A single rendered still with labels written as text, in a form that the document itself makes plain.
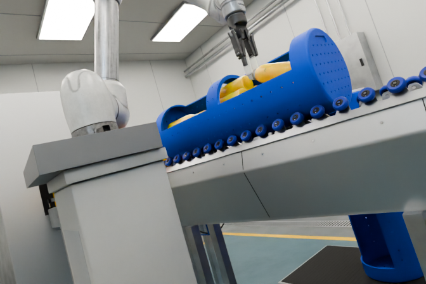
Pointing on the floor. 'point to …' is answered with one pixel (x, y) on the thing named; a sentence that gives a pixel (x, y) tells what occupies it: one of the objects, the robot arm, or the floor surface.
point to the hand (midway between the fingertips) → (250, 66)
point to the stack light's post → (213, 259)
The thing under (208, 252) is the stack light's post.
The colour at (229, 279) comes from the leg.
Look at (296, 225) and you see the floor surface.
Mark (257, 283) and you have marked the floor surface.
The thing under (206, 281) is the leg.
